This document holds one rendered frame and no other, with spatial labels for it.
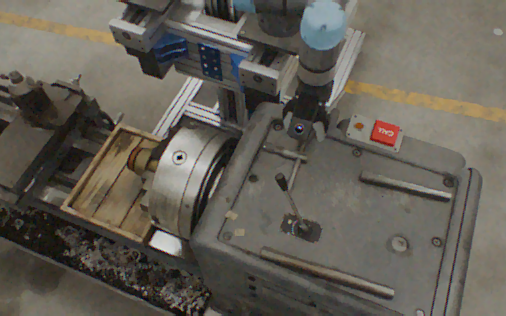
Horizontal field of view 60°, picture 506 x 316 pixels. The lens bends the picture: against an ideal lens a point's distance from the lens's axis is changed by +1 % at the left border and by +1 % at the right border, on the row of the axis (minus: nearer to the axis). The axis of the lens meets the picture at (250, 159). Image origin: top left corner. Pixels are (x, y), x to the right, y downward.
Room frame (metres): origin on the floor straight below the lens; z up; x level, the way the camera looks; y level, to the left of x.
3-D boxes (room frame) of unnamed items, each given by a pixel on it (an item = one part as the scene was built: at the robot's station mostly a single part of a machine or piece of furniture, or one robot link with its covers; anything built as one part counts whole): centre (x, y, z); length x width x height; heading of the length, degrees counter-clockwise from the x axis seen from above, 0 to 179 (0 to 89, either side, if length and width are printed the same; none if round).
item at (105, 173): (0.68, 0.41, 0.89); 0.36 x 0.30 x 0.04; 155
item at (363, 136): (0.59, -0.31, 1.23); 0.13 x 0.08 x 0.05; 65
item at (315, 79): (0.58, -0.13, 1.52); 0.08 x 0.08 x 0.05
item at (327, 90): (0.59, -0.14, 1.44); 0.09 x 0.08 x 0.12; 155
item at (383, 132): (0.58, -0.34, 1.26); 0.06 x 0.06 x 0.02; 65
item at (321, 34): (0.58, -0.14, 1.60); 0.09 x 0.08 x 0.11; 167
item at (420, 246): (0.41, -0.21, 1.06); 0.59 x 0.48 x 0.39; 65
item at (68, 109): (0.89, 0.68, 0.99); 0.20 x 0.10 x 0.05; 65
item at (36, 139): (0.85, 0.73, 0.95); 0.43 x 0.17 x 0.05; 155
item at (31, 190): (0.85, 0.78, 0.90); 0.47 x 0.30 x 0.06; 155
